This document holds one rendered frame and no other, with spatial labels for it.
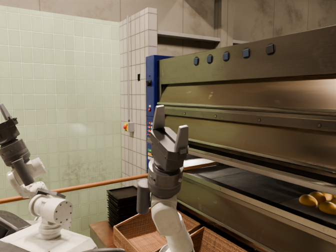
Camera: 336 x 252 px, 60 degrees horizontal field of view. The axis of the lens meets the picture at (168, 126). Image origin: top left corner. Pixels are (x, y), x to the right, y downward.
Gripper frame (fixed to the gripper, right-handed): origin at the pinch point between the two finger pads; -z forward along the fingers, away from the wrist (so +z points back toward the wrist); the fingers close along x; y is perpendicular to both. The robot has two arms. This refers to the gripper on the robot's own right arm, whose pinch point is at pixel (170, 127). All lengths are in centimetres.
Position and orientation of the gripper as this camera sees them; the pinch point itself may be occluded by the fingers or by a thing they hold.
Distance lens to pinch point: 67.5
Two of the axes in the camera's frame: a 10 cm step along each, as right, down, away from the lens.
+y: 8.7, -1.8, 4.7
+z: -0.8, 8.7, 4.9
